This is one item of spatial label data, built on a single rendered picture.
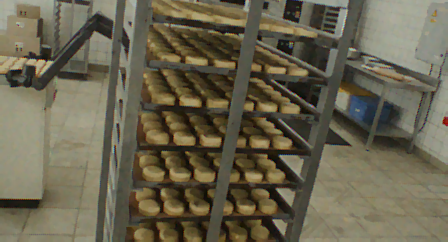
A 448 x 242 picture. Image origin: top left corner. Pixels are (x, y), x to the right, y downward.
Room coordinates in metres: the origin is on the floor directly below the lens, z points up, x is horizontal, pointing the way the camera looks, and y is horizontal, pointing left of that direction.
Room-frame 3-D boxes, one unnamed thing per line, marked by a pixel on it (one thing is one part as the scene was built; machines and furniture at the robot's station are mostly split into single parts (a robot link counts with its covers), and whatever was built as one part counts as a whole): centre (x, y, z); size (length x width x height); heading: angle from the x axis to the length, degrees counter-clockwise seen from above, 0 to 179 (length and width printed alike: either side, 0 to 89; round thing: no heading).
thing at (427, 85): (5.61, -1.81, 0.49); 1.90 x 0.72 x 0.98; 16
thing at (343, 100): (5.75, -1.76, 0.36); 0.47 x 0.38 x 0.26; 106
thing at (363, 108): (5.32, -1.89, 0.36); 0.47 x 0.38 x 0.26; 108
